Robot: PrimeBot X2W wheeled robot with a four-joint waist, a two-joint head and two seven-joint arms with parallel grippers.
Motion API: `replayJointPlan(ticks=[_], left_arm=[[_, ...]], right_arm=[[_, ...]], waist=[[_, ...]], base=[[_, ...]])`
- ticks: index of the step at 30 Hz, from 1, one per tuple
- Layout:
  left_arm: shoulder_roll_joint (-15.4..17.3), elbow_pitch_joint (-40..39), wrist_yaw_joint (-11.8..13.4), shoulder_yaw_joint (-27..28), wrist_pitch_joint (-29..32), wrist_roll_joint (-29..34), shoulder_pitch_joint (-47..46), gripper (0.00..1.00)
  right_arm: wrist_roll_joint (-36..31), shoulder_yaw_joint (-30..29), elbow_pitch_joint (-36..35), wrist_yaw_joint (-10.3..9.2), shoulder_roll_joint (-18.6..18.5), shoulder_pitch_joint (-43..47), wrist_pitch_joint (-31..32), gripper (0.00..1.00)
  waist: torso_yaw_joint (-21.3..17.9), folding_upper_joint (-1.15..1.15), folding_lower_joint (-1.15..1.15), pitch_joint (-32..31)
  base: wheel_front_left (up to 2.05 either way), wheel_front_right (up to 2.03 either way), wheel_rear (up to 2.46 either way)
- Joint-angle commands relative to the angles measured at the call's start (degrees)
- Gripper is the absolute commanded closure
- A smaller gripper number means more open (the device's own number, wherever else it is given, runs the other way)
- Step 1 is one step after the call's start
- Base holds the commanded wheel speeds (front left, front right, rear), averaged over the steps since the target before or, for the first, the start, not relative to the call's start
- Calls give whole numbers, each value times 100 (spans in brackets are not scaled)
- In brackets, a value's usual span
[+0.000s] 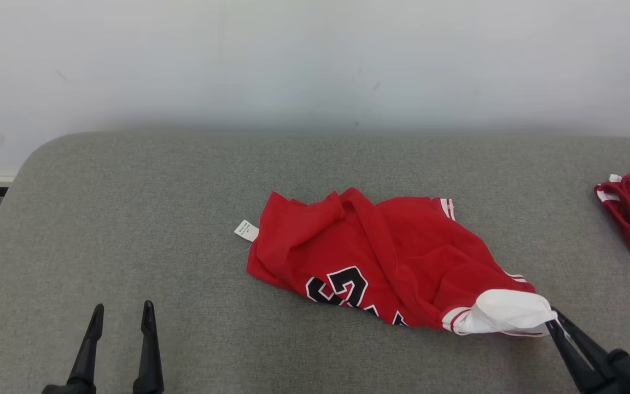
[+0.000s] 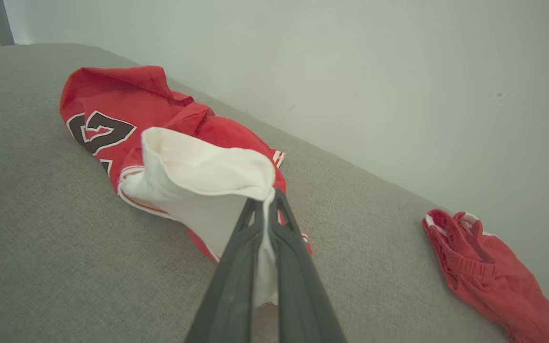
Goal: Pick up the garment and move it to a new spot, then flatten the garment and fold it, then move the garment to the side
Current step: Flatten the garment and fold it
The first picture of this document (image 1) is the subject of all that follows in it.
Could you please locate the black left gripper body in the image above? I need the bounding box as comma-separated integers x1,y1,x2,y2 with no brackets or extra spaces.
42,382,97,394

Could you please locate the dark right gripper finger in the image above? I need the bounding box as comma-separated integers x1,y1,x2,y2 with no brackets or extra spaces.
545,321,609,394
551,308,617,379

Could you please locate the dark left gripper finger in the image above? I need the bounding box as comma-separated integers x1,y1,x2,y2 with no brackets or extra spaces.
67,304,104,385
132,300,165,394

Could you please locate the red jersey with black numbers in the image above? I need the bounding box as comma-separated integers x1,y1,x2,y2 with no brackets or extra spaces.
234,187,558,338

